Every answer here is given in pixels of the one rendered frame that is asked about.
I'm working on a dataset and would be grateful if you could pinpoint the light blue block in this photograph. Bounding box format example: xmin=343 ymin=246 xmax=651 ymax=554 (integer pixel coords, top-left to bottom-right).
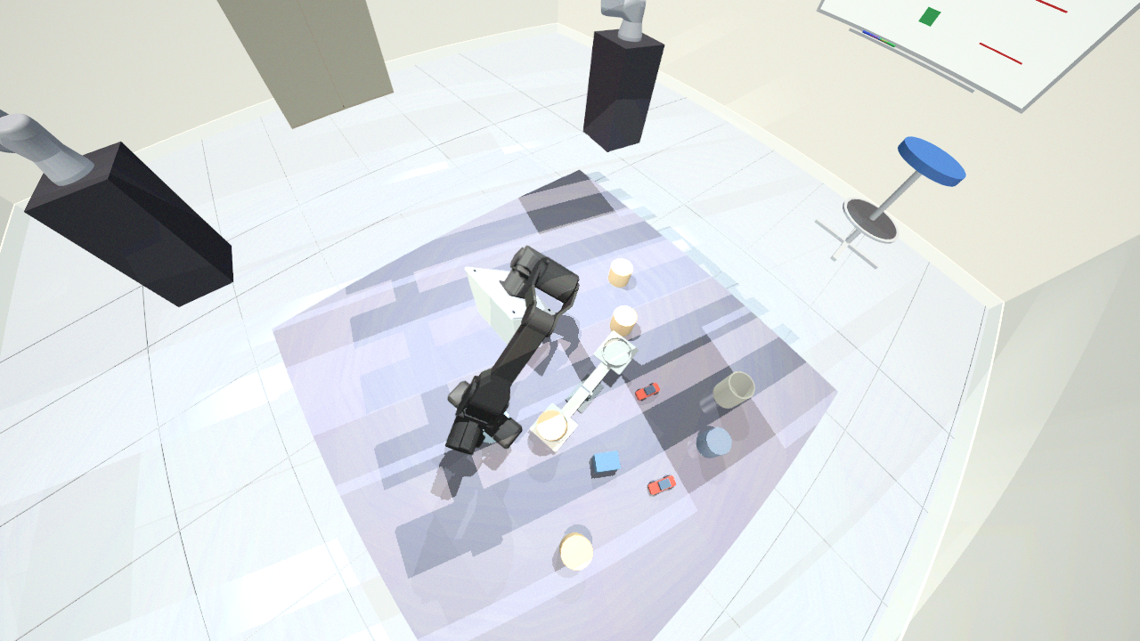
xmin=592 ymin=451 xmax=621 ymax=474

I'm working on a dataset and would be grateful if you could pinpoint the red toy car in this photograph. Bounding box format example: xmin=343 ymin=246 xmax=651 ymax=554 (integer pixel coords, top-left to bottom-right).
xmin=648 ymin=474 xmax=676 ymax=495
xmin=636 ymin=383 xmax=660 ymax=401

